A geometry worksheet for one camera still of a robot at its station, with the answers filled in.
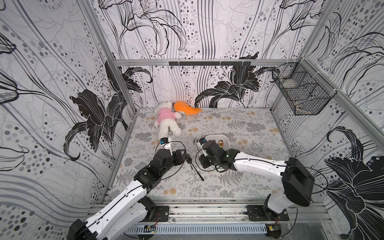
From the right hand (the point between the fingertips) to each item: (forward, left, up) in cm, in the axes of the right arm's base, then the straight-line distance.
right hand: (201, 157), depth 84 cm
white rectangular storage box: (+17, -11, -5) cm, 21 cm away
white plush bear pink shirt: (+28, +24, +2) cm, 36 cm away
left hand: (-2, +9, +7) cm, 11 cm away
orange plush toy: (+42, +13, 0) cm, 44 cm away
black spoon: (+2, +8, -8) cm, 11 cm away
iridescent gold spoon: (+14, -13, -7) cm, 21 cm away
